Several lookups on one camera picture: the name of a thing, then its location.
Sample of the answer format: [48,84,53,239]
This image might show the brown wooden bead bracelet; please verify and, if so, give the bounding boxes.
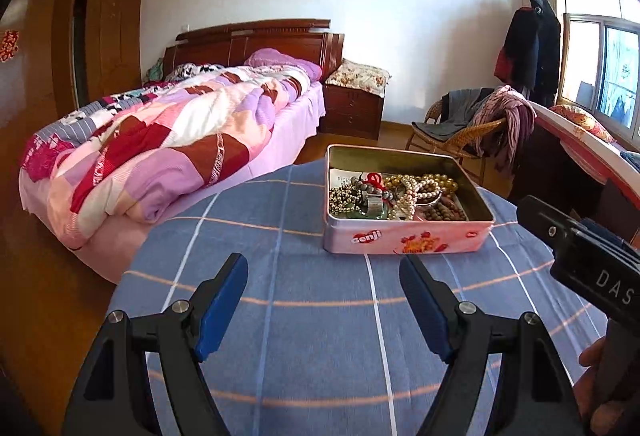
[416,194,469,223]

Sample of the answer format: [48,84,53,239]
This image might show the gold pearl necklace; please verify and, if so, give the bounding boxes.
[382,172,459,198]

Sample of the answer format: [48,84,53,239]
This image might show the white pearl necklace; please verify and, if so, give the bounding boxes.
[327,175,444,221]

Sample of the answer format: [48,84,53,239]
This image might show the right hand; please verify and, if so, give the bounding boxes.
[574,336,639,435]

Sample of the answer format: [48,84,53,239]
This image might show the dark wooden desk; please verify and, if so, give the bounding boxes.
[508,125,639,247]

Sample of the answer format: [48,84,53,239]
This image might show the floral bedding on desk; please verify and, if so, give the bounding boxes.
[532,102,640,208]

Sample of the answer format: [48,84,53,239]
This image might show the wicker chair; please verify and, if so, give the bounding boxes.
[405,101,506,187]

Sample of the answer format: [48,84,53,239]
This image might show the purple pink clothes on chair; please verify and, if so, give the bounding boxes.
[470,86,537,173]

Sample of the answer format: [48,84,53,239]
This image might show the blue plaid tablecloth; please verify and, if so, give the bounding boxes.
[108,159,606,435]

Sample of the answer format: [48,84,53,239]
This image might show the grey garment on chair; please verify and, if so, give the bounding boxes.
[412,88,494,142]

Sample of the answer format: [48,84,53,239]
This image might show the dark hanging coats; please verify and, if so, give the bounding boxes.
[494,0,561,107]

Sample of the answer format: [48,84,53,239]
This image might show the pink metal tin box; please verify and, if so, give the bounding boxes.
[323,144,495,255]

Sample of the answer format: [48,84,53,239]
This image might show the pink patchwork quilt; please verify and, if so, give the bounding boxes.
[21,63,318,251]

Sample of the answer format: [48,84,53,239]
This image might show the dark wooden nightstand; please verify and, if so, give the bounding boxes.
[319,84,384,140]

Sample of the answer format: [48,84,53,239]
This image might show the floral cushion on nightstand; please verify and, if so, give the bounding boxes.
[326,60,392,98]

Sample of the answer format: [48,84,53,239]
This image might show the red paper wardrobe decoration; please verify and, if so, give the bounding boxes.
[0,29,20,63]

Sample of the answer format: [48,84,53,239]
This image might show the wooden bed headboard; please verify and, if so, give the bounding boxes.
[163,18,344,77]

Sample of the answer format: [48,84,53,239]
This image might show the purple pillow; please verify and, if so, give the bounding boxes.
[244,48,322,82]

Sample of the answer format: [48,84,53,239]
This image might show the brown wooden wardrobe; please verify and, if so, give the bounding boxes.
[1,0,141,179]

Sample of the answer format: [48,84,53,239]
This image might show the window with frame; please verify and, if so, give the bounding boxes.
[558,0,639,148]

